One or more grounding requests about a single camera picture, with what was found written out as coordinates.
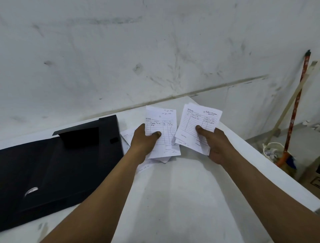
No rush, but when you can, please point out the black folder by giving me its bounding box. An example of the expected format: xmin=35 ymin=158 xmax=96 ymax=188
xmin=0 ymin=115 xmax=124 ymax=232

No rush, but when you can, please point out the person's right hand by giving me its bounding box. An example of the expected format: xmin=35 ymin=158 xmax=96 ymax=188
xmin=195 ymin=125 xmax=237 ymax=166

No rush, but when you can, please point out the cardboard box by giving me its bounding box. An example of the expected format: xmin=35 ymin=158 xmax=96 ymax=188
xmin=299 ymin=155 xmax=320 ymax=193

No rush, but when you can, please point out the white bucket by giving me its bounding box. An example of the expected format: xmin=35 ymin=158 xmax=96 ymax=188
xmin=262 ymin=142 xmax=285 ymax=161

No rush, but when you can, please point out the white ruled paper sheet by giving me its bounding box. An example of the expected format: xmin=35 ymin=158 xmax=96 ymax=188
xmin=174 ymin=104 xmax=223 ymax=156

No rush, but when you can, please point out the stack of receipts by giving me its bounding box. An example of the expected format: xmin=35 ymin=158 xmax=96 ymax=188
xmin=120 ymin=129 xmax=172 ymax=173
xmin=145 ymin=105 xmax=181 ymax=160

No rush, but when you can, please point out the broom with red striped handle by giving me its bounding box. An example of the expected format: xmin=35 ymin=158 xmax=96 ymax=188
xmin=276 ymin=49 xmax=312 ymax=176

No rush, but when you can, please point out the person's left forearm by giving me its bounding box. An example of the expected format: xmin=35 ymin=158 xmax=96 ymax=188
xmin=40 ymin=153 xmax=145 ymax=243

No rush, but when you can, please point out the pale wooden stick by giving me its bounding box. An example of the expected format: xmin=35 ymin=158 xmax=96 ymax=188
xmin=264 ymin=60 xmax=318 ymax=146

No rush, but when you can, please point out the person's left hand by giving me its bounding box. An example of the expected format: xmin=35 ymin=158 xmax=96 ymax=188
xmin=126 ymin=123 xmax=162 ymax=165

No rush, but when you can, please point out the person's right forearm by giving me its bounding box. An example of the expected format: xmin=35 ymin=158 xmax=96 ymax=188
xmin=219 ymin=150 xmax=320 ymax=243

